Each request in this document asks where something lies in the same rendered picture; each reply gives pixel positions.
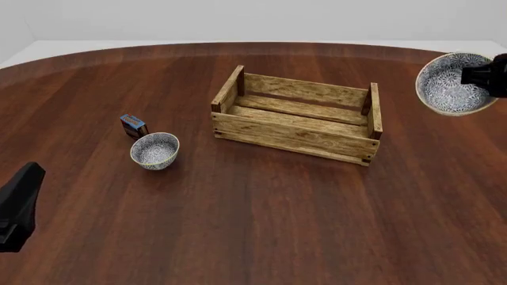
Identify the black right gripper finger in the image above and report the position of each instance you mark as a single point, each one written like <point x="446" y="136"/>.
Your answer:
<point x="475" y="76"/>

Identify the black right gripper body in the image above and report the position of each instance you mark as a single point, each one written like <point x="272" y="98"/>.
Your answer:
<point x="501" y="77"/>

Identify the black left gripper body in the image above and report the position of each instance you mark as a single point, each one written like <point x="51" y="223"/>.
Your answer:
<point x="14" y="239"/>

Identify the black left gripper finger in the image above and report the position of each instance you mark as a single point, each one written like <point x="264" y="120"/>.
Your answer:
<point x="24" y="193"/>

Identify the large blue patterned bowl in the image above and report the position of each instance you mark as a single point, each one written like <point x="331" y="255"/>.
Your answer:
<point x="445" y="92"/>

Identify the small blue patterned bowl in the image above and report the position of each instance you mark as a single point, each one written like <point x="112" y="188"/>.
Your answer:
<point x="155" y="150"/>

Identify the wooden slat tray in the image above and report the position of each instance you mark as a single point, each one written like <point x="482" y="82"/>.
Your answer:
<point x="293" y="135"/>

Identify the small blue printed box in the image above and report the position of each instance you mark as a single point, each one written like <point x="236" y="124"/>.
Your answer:
<point x="132" y="121"/>

